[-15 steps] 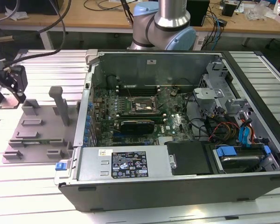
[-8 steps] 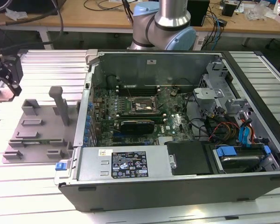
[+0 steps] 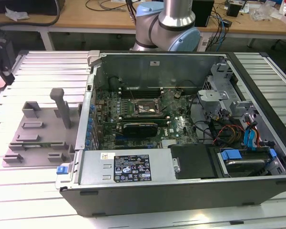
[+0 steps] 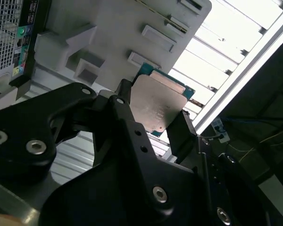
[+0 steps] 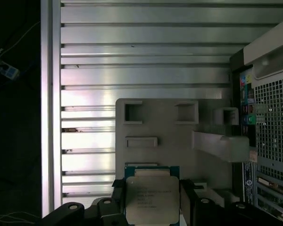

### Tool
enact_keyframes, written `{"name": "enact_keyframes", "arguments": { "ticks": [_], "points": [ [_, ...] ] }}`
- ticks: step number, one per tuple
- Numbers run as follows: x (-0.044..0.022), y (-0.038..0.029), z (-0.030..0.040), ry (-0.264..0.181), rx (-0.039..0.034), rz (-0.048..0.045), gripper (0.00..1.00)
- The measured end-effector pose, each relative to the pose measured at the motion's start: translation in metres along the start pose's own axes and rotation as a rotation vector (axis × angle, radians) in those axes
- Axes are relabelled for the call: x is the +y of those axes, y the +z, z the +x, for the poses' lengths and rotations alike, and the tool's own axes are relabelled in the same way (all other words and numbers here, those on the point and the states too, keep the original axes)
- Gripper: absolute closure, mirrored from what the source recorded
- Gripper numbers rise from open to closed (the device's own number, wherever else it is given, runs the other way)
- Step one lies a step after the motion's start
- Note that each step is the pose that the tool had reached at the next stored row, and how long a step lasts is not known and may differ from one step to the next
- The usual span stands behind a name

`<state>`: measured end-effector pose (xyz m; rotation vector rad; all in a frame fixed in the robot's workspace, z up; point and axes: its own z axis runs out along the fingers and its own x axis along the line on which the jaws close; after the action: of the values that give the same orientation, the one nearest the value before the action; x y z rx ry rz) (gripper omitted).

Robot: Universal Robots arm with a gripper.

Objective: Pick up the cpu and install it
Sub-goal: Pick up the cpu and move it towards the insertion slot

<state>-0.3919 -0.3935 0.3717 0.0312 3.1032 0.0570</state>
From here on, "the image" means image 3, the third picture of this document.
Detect small black box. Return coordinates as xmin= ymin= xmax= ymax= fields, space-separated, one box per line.
xmin=226 ymin=2 xmax=242 ymax=18

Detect blue case latch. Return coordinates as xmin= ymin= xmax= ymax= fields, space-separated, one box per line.
xmin=56 ymin=165 xmax=70 ymax=176

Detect green motherboard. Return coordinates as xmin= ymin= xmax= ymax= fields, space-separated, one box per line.
xmin=92 ymin=87 xmax=205 ymax=151

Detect silver power supply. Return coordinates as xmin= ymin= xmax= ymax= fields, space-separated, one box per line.
xmin=78 ymin=149 xmax=180 ymax=186

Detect grey case latch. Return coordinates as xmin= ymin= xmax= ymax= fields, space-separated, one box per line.
xmin=87 ymin=50 xmax=102 ymax=68

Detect CPU socket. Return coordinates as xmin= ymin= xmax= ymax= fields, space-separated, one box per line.
xmin=133 ymin=97 xmax=161 ymax=117

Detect wooden desk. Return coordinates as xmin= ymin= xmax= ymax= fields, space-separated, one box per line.
xmin=0 ymin=0 xmax=286 ymax=52

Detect silver chipset heatsink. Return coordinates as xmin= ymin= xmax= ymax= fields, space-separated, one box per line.
xmin=161 ymin=139 xmax=180 ymax=150

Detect grey parts rack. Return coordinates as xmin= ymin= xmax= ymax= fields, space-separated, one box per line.
xmin=2 ymin=88 xmax=83 ymax=169

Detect black plastic shroud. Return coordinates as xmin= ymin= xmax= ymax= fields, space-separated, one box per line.
xmin=169 ymin=144 xmax=216 ymax=180

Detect grey metal drive cage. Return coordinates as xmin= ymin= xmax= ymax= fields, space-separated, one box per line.
xmin=196 ymin=62 xmax=259 ymax=126

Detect hard disk in blue carrier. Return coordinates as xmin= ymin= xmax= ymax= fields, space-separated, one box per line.
xmin=216 ymin=147 xmax=277 ymax=178

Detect clear plastic bags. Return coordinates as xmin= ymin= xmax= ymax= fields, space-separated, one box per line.
xmin=249 ymin=3 xmax=281 ymax=22

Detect blue flat wire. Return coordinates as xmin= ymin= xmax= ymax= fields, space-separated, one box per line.
xmin=243 ymin=128 xmax=251 ymax=150
xmin=250 ymin=125 xmax=261 ymax=151

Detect large black box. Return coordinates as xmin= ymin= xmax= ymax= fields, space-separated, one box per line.
xmin=0 ymin=0 xmax=66 ymax=16

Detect white crumpled plastic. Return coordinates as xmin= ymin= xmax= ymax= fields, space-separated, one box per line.
xmin=4 ymin=6 xmax=30 ymax=21

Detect dark grey PC case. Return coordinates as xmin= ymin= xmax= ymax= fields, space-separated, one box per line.
xmin=55 ymin=50 xmax=286 ymax=218

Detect black graphics card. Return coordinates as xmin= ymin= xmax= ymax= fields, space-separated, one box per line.
xmin=122 ymin=122 xmax=159 ymax=144

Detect red yellow power wires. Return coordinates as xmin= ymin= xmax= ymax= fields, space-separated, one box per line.
xmin=213 ymin=124 xmax=246 ymax=146

